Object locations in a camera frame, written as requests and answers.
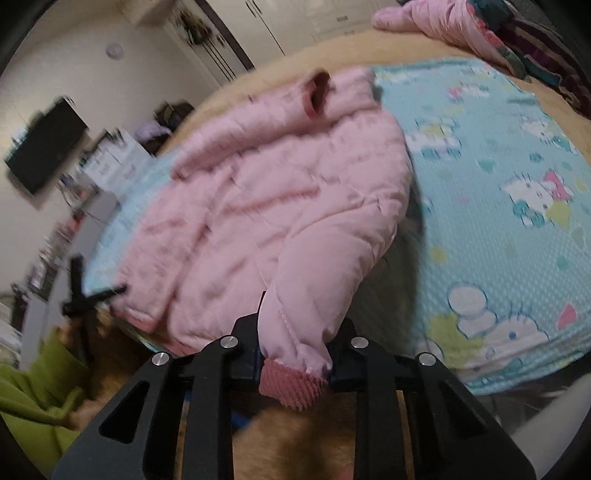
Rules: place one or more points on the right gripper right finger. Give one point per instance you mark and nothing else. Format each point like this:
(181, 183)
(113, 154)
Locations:
(415, 419)

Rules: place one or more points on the green sleeve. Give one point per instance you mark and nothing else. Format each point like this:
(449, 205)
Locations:
(35, 404)

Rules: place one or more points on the pink quilted jacket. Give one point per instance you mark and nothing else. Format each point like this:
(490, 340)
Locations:
(279, 207)

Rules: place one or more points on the pink floral padded coat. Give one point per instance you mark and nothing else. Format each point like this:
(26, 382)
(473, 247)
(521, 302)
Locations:
(469, 25)

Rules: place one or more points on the striped dark garment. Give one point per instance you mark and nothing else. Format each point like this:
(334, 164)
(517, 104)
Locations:
(547, 58)

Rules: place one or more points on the dark bag pile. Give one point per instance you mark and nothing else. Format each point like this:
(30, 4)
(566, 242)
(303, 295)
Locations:
(170, 116)

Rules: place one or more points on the white bedroom door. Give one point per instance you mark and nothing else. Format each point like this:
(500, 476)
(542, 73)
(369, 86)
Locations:
(200, 41)

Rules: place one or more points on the white wardrobe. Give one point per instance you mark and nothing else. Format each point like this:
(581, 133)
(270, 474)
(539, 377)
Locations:
(279, 27)

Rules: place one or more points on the black television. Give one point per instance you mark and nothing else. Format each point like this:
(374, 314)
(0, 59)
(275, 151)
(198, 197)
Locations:
(49, 140)

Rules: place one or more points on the tan bed cover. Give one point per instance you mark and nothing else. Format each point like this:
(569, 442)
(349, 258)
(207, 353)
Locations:
(371, 47)

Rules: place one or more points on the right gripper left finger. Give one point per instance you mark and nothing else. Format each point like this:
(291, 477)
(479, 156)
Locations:
(172, 419)

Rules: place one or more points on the round wall clock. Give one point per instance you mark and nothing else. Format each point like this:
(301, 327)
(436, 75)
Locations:
(114, 51)

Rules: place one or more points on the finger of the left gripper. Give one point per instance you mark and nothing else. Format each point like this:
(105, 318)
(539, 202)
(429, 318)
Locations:
(108, 293)

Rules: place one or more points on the purple clothes pile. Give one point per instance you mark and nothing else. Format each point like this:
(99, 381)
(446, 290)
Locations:
(150, 131)

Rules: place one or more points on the blue Hello Kitty blanket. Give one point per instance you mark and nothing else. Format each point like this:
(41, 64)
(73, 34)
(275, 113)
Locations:
(490, 267)

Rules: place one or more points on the white drawer chest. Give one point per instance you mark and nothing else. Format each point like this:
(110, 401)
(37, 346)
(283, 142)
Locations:
(117, 163)

